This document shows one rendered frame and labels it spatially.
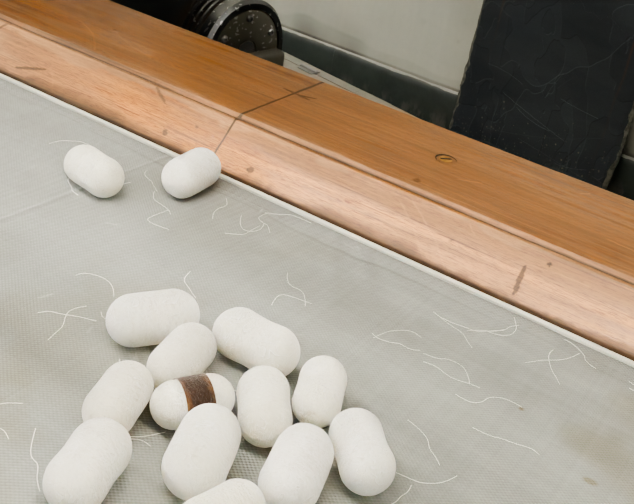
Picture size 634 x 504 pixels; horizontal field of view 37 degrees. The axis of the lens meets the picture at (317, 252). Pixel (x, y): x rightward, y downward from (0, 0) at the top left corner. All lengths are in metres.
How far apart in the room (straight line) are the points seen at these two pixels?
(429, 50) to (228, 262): 2.20
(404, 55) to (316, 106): 2.10
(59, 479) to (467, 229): 0.25
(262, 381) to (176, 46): 0.33
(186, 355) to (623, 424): 0.18
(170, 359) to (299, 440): 0.06
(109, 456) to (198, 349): 0.07
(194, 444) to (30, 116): 0.31
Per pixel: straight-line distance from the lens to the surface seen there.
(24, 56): 0.63
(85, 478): 0.31
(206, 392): 0.34
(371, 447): 0.33
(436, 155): 0.53
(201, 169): 0.49
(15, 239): 0.45
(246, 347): 0.37
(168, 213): 0.48
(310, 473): 0.31
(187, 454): 0.31
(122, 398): 0.33
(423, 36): 2.62
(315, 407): 0.35
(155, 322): 0.37
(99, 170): 0.48
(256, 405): 0.34
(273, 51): 1.19
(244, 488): 0.31
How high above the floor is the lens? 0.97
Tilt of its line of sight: 30 degrees down
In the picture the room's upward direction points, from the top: 10 degrees clockwise
